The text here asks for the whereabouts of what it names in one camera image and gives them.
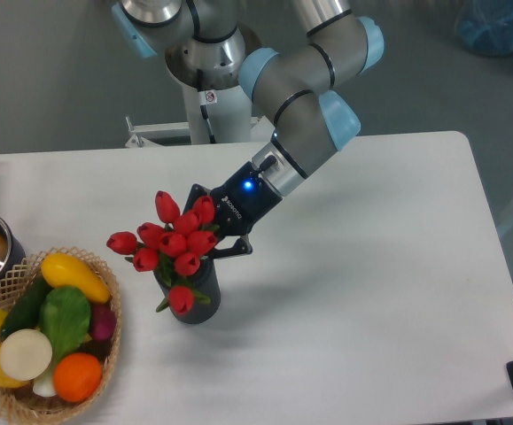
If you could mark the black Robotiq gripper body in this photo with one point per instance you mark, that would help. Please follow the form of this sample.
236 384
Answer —
241 201

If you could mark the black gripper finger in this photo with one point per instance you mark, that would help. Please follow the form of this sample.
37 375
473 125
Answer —
240 247
198 199

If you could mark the red tulip bouquet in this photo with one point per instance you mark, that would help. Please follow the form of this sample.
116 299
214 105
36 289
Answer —
176 245

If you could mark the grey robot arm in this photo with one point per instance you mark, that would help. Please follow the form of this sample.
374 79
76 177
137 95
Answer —
225 73

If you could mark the dark grey ribbed vase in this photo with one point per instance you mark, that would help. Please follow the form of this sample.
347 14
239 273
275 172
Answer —
191 300

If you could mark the purple red onion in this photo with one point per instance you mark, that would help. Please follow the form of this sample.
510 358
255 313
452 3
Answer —
102 322

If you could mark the yellow squash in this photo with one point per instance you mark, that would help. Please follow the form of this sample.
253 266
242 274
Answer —
60 270

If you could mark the green leafy bok choy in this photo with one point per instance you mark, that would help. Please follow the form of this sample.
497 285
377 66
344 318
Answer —
64 320

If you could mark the orange fruit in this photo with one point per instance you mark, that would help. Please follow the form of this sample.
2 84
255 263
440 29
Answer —
77 376

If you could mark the green cucumber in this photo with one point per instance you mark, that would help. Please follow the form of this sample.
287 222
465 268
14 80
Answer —
26 311

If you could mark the white round onion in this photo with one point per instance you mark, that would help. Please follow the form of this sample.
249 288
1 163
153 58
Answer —
25 354

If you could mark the woven wicker basket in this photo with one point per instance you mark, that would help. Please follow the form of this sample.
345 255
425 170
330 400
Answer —
22 406

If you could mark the blue plastic bag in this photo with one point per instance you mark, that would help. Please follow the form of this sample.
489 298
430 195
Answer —
486 27

